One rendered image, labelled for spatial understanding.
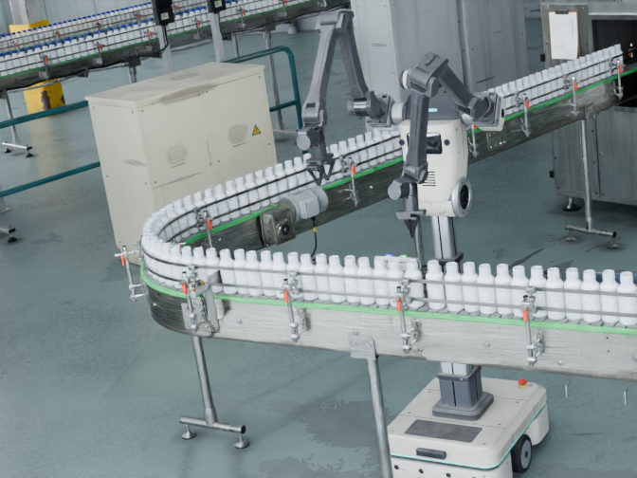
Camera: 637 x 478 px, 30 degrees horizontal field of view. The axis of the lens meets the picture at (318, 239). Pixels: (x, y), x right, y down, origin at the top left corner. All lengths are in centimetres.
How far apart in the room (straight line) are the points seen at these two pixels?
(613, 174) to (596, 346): 408
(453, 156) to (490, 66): 630
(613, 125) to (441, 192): 332
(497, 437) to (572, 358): 95
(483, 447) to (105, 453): 191
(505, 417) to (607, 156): 327
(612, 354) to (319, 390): 239
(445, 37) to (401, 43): 54
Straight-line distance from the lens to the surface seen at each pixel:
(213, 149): 815
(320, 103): 426
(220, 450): 556
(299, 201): 550
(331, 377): 608
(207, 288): 443
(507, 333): 398
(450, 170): 457
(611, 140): 783
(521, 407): 502
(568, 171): 810
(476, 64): 1068
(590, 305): 386
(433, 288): 406
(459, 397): 495
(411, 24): 1006
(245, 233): 547
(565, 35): 785
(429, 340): 411
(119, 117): 796
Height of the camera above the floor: 253
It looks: 18 degrees down
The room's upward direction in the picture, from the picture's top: 8 degrees counter-clockwise
